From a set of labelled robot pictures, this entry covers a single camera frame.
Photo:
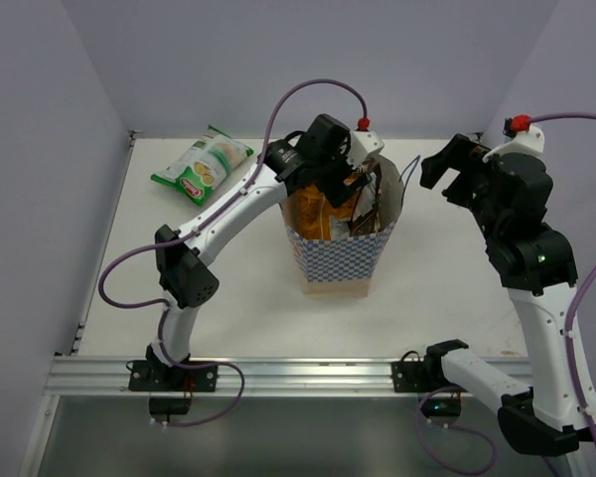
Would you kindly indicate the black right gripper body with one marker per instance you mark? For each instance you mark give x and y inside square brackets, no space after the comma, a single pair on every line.
[474,183]

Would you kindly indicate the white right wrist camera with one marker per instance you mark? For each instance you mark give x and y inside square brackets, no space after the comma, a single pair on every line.
[522,138]

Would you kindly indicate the blue checkered paper bag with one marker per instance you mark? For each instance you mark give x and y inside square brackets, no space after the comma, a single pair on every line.
[345,267]

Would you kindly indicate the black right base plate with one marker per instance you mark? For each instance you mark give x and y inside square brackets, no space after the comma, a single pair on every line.
[411,375]

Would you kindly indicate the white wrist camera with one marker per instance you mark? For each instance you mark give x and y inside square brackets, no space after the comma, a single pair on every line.
[363,144]
[522,138]

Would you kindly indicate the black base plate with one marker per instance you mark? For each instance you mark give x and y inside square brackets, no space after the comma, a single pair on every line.
[411,375]
[145,378]

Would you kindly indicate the dark brown snack bag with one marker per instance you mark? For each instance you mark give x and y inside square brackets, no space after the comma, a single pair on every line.
[364,219]

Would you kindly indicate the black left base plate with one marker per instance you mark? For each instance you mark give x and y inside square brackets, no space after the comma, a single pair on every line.
[145,378]

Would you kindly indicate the yellow snack bag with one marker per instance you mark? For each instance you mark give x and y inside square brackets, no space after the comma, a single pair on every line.
[317,219]

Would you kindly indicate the aluminium mounting rail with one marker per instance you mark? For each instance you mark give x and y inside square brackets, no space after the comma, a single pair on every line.
[98,376]

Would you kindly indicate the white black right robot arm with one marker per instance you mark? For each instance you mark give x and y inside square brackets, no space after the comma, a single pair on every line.
[506,189]

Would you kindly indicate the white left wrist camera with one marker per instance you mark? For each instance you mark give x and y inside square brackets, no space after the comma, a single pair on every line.
[363,144]

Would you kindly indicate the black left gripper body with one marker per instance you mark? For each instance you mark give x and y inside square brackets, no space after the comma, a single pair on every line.
[342,178]

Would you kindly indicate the green Chuba chips bag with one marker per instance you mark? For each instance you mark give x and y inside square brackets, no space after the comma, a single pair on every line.
[204,165]

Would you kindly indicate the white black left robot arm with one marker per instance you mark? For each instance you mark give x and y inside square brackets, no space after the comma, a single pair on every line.
[324,156]

